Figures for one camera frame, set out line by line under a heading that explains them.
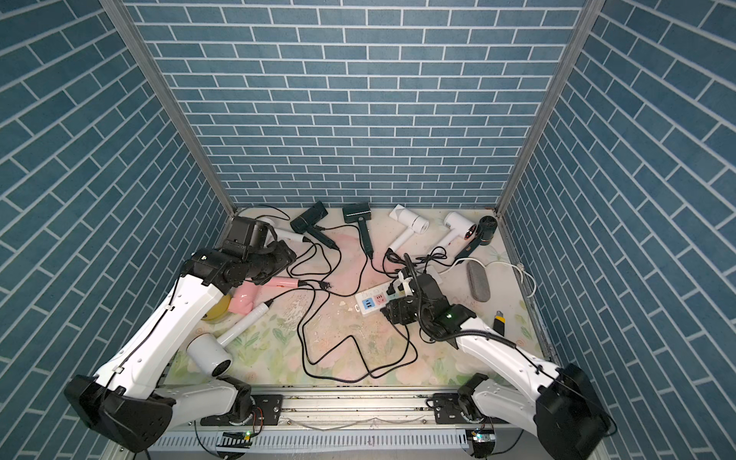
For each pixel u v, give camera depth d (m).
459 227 1.10
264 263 0.65
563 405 0.40
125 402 0.37
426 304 0.62
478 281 0.97
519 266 1.05
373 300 0.91
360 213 1.12
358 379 0.78
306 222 1.11
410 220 1.14
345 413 0.74
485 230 1.04
